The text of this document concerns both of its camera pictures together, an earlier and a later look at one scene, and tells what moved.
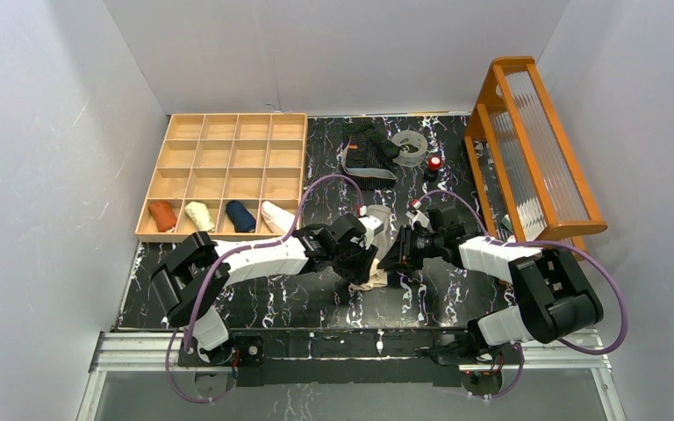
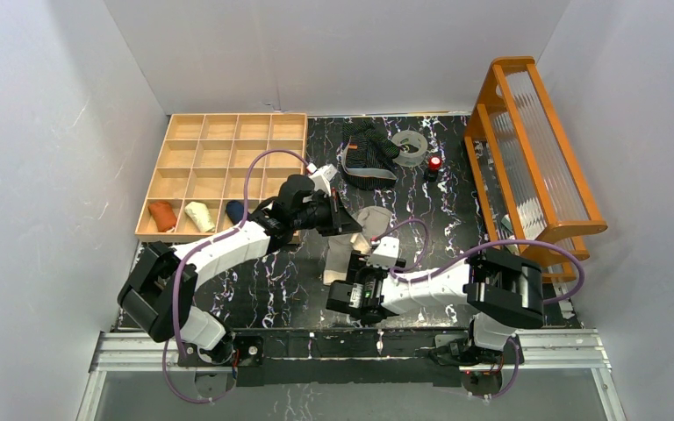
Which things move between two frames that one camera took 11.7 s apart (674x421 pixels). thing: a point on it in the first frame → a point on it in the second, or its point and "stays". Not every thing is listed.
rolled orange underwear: x=163 y=215 stays
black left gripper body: x=358 y=265 → x=337 y=211
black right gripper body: x=404 y=254 → x=337 y=297
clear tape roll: x=413 y=148 stays
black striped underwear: x=368 y=156 stays
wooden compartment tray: x=231 y=176 stays
